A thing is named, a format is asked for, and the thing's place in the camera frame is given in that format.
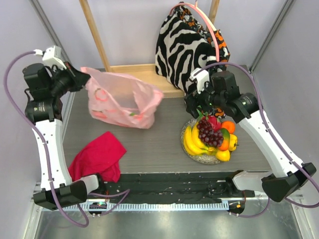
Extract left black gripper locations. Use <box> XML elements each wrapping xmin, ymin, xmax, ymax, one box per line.
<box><xmin>49</xmin><ymin>61</ymin><xmax>90</xmax><ymax>98</ymax></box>

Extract fake red fruit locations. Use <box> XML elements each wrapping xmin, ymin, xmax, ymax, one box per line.
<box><xmin>197</xmin><ymin>110</ymin><xmax>221</xmax><ymax>131</ymax></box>

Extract fake dark grapes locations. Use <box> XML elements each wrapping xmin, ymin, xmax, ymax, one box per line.
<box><xmin>196</xmin><ymin>118</ymin><xmax>224</xmax><ymax>147</ymax></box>

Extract pink plastic bag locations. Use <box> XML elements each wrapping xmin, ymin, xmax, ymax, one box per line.
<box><xmin>81</xmin><ymin>67</ymin><xmax>164</xmax><ymax>129</ymax></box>

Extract fake orange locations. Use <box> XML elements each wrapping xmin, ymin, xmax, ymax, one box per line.
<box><xmin>221</xmin><ymin>120</ymin><xmax>236</xmax><ymax>134</ymax></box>

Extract orange green fake mango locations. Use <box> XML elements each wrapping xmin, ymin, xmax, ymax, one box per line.
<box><xmin>218</xmin><ymin>128</ymin><xmax>230</xmax><ymax>151</ymax></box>

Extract small fake banana bunch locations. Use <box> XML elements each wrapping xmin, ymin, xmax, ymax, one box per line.
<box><xmin>191</xmin><ymin>126</ymin><xmax>216</xmax><ymax>155</ymax></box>

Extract fake yellow mango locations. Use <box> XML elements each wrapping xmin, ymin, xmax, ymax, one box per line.
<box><xmin>228</xmin><ymin>134</ymin><xmax>238</xmax><ymax>151</ymax></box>

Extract fake yellow lemon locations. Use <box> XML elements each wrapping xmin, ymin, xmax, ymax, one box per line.
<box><xmin>215</xmin><ymin>150</ymin><xmax>231</xmax><ymax>162</ymax></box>

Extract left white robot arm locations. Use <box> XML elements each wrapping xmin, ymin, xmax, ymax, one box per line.
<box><xmin>22</xmin><ymin>62</ymin><xmax>106</xmax><ymax>211</ymax></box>

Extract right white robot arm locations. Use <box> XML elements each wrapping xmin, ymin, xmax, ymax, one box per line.
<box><xmin>184</xmin><ymin>68</ymin><xmax>317</xmax><ymax>202</ymax></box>

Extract zebra print garment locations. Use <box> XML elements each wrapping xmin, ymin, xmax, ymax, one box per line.
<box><xmin>155</xmin><ymin>4</ymin><xmax>217</xmax><ymax>97</ymax></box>

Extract wooden clothes rack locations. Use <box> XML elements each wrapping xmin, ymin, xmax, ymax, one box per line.
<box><xmin>79</xmin><ymin>0</ymin><xmax>220</xmax><ymax>98</ymax></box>

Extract red cloth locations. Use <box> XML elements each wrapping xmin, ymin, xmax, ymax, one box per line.
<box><xmin>68</xmin><ymin>131</ymin><xmax>127</xmax><ymax>183</ymax></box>

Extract pink clothes hanger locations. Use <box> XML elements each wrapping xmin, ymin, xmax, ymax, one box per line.
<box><xmin>170</xmin><ymin>1</ymin><xmax>220</xmax><ymax>63</ymax></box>

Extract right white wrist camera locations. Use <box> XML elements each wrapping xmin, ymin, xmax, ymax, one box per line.
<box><xmin>189</xmin><ymin>68</ymin><xmax>210</xmax><ymax>94</ymax></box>

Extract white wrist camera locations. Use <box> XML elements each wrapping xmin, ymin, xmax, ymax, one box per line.
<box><xmin>34</xmin><ymin>45</ymin><xmax>67</xmax><ymax>70</ymax></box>
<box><xmin>189</xmin><ymin>68</ymin><xmax>210</xmax><ymax>94</ymax></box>

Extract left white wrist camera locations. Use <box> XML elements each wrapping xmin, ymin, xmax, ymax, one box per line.
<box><xmin>34</xmin><ymin>45</ymin><xmax>67</xmax><ymax>70</ymax></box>

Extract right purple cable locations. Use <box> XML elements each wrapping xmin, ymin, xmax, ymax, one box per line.
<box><xmin>193</xmin><ymin>62</ymin><xmax>319</xmax><ymax>218</ymax></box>

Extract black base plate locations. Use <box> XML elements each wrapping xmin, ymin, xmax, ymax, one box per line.
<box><xmin>105</xmin><ymin>172</ymin><xmax>255</xmax><ymax>204</ymax></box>

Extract white cable duct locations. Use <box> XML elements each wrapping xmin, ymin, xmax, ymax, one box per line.
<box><xmin>42</xmin><ymin>202</ymin><xmax>229</xmax><ymax>212</ymax></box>

